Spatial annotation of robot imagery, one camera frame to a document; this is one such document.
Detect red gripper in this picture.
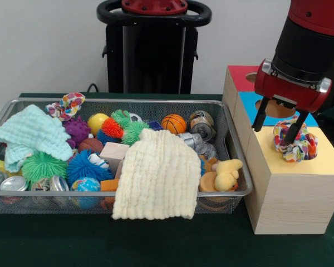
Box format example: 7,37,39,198
252,57,332,145

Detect colourful patterned cloth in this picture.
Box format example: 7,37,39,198
45,92,86,122
272,115,319,164

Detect cream waffle cloth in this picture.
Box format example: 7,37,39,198
111,128,202,220

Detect wooden box with three holes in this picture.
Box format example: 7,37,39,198
222,65,334,235

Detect shallow mesh bin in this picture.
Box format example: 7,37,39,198
0,97,254,215

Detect yellow plush duck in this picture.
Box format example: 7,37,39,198
214,159,243,192

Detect orange basketball toy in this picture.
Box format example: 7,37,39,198
161,113,187,134

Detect yellow ball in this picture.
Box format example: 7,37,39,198
87,113,110,137

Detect blue spiky ball with eyes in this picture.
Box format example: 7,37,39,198
66,150,114,187

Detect purple knobby ball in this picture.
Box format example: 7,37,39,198
63,115,92,149

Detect globe print ball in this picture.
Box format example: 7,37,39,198
70,176,102,209

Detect green spiky ball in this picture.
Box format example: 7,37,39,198
21,151,68,186

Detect mint waffle cloth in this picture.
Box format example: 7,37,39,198
0,104,75,173

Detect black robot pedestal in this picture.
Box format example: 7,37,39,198
96,0,212,94

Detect black cable behind bin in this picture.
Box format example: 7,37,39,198
86,82,101,94

